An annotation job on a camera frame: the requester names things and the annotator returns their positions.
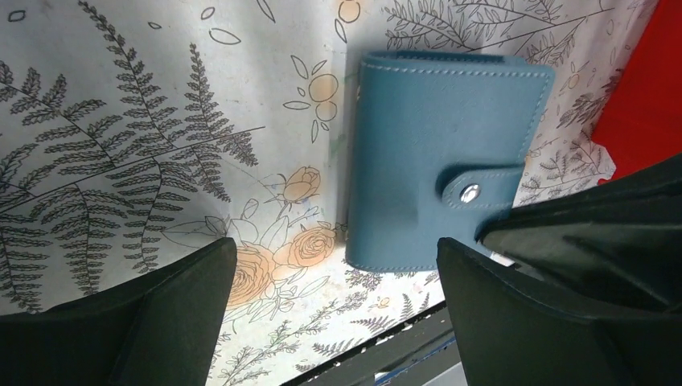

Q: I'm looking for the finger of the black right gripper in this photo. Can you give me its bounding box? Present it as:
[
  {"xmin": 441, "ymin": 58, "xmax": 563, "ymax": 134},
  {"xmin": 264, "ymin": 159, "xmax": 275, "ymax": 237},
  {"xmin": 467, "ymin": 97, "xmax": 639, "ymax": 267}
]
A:
[{"xmin": 477, "ymin": 155, "xmax": 681, "ymax": 314}]

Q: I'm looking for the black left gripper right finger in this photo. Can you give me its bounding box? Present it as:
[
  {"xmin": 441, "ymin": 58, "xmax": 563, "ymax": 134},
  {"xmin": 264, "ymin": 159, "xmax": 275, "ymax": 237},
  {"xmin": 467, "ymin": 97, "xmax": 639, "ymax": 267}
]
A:
[{"xmin": 437, "ymin": 238, "xmax": 681, "ymax": 385}]

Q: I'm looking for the blue leather card holder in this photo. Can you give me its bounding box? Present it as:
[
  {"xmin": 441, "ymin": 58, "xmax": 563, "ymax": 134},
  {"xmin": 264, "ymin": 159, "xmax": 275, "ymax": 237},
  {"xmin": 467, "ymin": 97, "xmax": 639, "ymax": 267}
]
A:
[{"xmin": 346, "ymin": 51, "xmax": 555, "ymax": 273}]

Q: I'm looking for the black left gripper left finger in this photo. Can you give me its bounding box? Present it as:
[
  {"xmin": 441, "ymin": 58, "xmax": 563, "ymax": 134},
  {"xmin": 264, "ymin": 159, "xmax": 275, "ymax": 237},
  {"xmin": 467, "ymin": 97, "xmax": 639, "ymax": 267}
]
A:
[{"xmin": 1, "ymin": 237, "xmax": 237, "ymax": 385}]

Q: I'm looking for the red bin left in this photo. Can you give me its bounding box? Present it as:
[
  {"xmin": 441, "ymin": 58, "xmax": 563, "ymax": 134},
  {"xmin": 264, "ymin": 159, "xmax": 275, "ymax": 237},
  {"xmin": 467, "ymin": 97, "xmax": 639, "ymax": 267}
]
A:
[{"xmin": 592, "ymin": 0, "xmax": 681, "ymax": 184}]

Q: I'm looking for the floral table mat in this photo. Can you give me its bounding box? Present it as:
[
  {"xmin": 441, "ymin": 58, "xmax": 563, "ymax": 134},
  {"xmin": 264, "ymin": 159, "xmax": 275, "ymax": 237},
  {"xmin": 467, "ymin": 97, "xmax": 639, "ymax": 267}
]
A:
[{"xmin": 1, "ymin": 1, "xmax": 656, "ymax": 385}]

